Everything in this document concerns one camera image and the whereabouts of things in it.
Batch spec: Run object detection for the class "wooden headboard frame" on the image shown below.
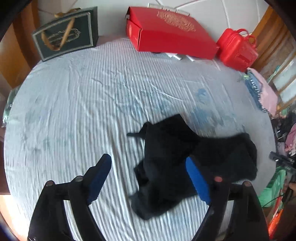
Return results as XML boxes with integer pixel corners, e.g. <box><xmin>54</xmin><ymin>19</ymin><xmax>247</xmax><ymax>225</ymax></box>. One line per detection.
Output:
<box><xmin>252</xmin><ymin>6</ymin><xmax>295</xmax><ymax>79</ymax></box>

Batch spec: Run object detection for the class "dark green gift bag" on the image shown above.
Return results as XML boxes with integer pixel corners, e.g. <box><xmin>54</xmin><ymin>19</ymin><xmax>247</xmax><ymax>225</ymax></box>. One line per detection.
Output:
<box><xmin>32</xmin><ymin>7</ymin><xmax>98</xmax><ymax>61</ymax></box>

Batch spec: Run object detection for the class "red plastic case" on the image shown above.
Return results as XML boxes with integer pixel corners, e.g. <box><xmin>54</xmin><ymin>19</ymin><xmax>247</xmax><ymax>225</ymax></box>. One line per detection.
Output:
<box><xmin>217</xmin><ymin>28</ymin><xmax>258</xmax><ymax>72</ymax></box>

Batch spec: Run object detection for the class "person's right hand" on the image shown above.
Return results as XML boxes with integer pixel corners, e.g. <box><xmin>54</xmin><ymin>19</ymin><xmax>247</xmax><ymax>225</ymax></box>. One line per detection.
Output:
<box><xmin>283</xmin><ymin>182</ymin><xmax>296</xmax><ymax>198</ymax></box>

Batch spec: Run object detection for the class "green plastic bag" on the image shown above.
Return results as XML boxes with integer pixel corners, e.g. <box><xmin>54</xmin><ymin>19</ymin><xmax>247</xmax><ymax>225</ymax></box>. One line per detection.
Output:
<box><xmin>258</xmin><ymin>167</ymin><xmax>286</xmax><ymax>207</ymax></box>

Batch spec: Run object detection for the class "large red gift box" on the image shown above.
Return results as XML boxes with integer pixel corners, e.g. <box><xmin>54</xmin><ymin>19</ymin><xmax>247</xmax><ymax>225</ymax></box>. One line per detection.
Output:
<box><xmin>126</xmin><ymin>6</ymin><xmax>219</xmax><ymax>60</ymax></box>

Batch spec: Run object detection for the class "pink and blue folded cloth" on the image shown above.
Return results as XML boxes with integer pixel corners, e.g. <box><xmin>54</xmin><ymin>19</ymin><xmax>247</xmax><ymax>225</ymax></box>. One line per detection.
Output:
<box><xmin>243</xmin><ymin>68</ymin><xmax>278</xmax><ymax>116</ymax></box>

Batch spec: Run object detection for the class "striped light blue bedsheet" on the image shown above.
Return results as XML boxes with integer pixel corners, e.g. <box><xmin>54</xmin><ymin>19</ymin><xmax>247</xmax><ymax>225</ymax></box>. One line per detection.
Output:
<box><xmin>4</xmin><ymin>38</ymin><xmax>275</xmax><ymax>240</ymax></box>

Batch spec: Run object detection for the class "black garment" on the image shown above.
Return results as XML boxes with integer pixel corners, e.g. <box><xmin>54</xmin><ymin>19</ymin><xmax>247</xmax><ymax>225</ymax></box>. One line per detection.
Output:
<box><xmin>127</xmin><ymin>114</ymin><xmax>257</xmax><ymax>220</ymax></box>

